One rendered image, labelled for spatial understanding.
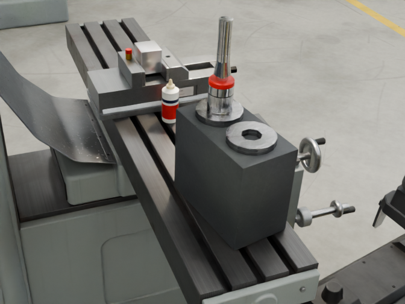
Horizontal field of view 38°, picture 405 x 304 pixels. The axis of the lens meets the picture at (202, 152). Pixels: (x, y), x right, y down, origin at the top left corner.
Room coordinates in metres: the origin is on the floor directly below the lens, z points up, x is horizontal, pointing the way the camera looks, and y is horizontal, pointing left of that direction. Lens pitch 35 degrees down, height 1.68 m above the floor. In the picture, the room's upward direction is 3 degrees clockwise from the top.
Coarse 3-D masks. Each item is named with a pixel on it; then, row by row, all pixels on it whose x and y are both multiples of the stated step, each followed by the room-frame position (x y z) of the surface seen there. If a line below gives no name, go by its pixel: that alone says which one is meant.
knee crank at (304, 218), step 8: (336, 200) 1.42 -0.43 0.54; (304, 208) 1.37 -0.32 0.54; (328, 208) 1.40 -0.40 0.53; (336, 208) 1.40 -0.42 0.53; (344, 208) 1.41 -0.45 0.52; (352, 208) 1.43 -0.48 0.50; (296, 216) 1.35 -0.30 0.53; (304, 216) 1.34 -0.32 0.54; (312, 216) 1.37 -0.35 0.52; (320, 216) 1.38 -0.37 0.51; (336, 216) 1.39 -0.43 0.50; (304, 224) 1.33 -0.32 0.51
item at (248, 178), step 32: (192, 128) 0.89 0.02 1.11; (224, 128) 0.88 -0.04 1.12; (256, 128) 0.87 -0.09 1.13; (192, 160) 0.89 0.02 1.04; (224, 160) 0.81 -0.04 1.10; (256, 160) 0.79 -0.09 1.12; (288, 160) 0.82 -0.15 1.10; (192, 192) 0.89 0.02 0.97; (224, 192) 0.80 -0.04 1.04; (256, 192) 0.78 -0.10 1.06; (288, 192) 0.83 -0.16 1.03; (224, 224) 0.80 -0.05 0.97; (256, 224) 0.79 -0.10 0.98
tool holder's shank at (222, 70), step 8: (224, 16) 0.94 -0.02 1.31; (224, 24) 0.92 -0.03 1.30; (232, 24) 0.93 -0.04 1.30; (224, 32) 0.92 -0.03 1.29; (224, 40) 0.92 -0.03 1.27; (224, 48) 0.92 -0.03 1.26; (216, 56) 0.93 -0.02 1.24; (224, 56) 0.92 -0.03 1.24; (216, 64) 0.92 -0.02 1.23; (224, 64) 0.92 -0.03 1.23; (216, 72) 0.92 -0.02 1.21; (224, 72) 0.92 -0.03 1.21; (224, 80) 0.92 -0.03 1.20
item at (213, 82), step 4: (212, 76) 0.94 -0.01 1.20; (212, 80) 0.92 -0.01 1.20; (216, 80) 0.92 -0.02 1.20; (228, 80) 0.92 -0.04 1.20; (232, 80) 0.93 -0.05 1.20; (212, 84) 0.91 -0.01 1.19; (216, 84) 0.91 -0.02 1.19; (220, 84) 0.91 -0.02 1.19; (224, 84) 0.91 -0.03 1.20; (228, 84) 0.91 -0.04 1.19; (232, 84) 0.92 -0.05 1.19; (216, 88) 0.91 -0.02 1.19; (220, 88) 0.91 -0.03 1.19; (224, 88) 0.91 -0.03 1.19; (228, 88) 0.91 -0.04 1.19
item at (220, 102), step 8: (208, 88) 0.93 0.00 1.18; (232, 88) 0.92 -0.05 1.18; (208, 96) 0.92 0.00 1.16; (216, 96) 0.91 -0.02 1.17; (224, 96) 0.91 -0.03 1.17; (232, 96) 0.92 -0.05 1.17; (208, 104) 0.92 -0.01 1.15; (216, 104) 0.91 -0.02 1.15; (224, 104) 0.91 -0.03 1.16; (232, 104) 0.92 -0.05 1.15; (216, 112) 0.91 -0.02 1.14; (224, 112) 0.91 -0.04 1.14
